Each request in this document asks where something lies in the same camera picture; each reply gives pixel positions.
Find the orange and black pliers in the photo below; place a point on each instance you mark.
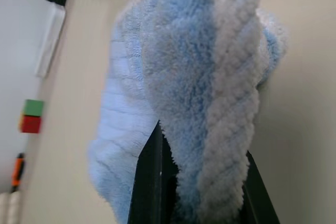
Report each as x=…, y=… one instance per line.
x=18, y=171

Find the flat white box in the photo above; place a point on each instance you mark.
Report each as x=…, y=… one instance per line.
x=50, y=40

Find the red cube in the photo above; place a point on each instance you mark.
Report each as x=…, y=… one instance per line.
x=31, y=124

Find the light blue towel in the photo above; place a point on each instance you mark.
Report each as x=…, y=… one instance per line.
x=189, y=77

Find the green cube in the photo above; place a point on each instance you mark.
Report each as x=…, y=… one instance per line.
x=33, y=108

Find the yellow cube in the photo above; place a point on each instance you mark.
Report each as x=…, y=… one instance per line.
x=20, y=122

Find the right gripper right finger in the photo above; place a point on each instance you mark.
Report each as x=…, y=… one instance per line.
x=258, y=200

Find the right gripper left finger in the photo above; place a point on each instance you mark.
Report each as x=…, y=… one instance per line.
x=149, y=182

